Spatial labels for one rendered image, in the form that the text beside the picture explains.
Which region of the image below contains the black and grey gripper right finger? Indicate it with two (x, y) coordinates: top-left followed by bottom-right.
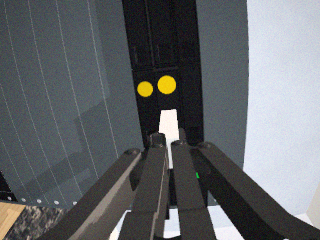
(168, 109), (320, 240)

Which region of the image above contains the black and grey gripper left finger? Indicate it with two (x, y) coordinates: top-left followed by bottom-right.
(35, 110), (171, 240)

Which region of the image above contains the dark grey server rack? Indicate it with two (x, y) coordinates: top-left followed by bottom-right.
(0, 0), (249, 209)

